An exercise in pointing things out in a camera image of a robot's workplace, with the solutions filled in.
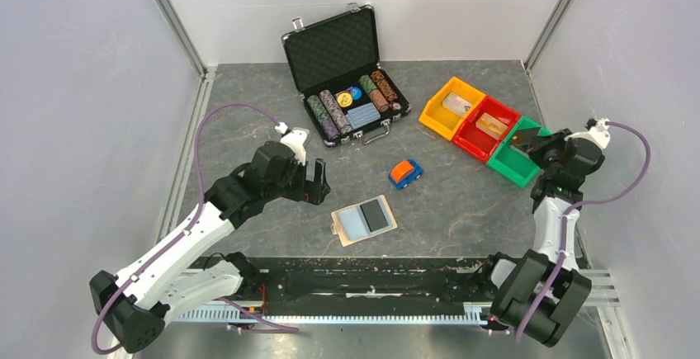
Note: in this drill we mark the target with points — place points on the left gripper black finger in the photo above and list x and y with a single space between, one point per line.
319 186
301 175

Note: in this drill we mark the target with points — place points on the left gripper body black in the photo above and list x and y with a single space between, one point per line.
288 187

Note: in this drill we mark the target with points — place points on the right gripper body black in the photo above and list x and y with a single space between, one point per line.
548 152

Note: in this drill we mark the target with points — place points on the black card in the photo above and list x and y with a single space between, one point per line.
374 215
525 138

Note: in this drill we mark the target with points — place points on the beige leather card holder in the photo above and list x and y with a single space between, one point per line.
336 229

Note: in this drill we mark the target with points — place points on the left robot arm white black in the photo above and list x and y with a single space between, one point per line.
135 304

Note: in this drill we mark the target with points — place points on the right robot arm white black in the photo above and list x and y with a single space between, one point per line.
540 293

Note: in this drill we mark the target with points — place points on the orange card in red bin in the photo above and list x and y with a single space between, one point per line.
492 126

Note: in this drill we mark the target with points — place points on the black card in green bin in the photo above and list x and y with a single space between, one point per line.
374 215

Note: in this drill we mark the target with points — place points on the white card in yellow bin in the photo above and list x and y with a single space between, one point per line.
456 104

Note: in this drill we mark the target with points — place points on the green plastic bin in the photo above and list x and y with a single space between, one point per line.
512 163

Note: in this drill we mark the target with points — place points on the red plastic bin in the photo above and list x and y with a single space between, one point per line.
474 141

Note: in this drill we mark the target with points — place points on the orange blue toy car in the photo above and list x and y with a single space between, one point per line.
405 172

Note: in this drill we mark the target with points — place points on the yellow plastic bin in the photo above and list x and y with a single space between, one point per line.
442 121

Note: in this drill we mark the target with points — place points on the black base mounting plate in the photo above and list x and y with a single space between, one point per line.
367 286

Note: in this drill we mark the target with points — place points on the black poker chip case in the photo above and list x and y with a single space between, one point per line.
336 68

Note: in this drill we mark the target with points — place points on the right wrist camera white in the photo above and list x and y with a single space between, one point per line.
596 131

